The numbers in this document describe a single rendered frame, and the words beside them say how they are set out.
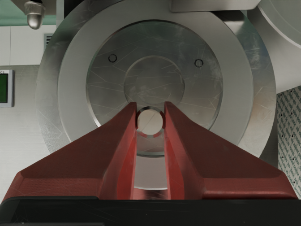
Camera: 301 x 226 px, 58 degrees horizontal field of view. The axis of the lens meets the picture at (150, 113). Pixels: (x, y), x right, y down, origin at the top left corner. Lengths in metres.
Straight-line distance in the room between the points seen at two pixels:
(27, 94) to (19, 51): 2.77
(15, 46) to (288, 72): 3.22
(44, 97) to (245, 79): 0.12
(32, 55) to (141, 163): 3.11
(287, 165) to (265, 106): 0.25
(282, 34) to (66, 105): 0.14
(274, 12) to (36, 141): 0.45
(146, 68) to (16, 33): 3.26
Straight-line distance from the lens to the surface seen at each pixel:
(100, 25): 0.17
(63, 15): 0.20
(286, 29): 0.19
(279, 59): 0.21
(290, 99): 0.40
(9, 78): 0.57
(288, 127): 0.41
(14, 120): 0.56
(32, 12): 0.57
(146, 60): 0.15
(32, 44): 3.28
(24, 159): 0.55
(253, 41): 0.18
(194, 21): 0.17
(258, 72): 0.18
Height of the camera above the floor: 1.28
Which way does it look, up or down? 5 degrees down
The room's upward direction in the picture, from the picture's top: 179 degrees clockwise
